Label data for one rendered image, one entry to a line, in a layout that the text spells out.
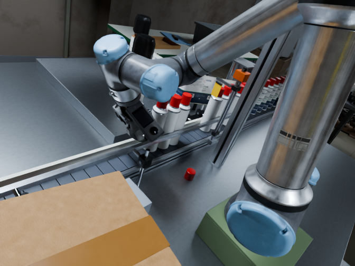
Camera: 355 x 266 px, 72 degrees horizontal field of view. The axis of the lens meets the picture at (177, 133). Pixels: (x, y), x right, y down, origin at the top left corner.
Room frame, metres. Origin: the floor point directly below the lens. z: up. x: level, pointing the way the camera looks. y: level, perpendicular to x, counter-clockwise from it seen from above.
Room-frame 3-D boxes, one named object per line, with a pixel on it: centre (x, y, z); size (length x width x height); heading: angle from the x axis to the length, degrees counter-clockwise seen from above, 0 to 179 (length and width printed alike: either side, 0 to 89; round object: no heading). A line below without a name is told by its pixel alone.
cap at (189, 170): (0.67, -0.09, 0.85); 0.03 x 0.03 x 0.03
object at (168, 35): (2.86, 0.38, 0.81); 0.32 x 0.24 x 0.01; 38
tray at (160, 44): (2.41, 0.45, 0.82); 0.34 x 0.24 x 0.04; 148
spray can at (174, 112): (0.72, 0.04, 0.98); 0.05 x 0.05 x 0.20
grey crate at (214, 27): (3.16, -0.08, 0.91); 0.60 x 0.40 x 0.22; 146
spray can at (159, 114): (0.69, 0.08, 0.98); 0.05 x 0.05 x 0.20
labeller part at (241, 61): (1.26, -0.20, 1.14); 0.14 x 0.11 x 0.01; 146
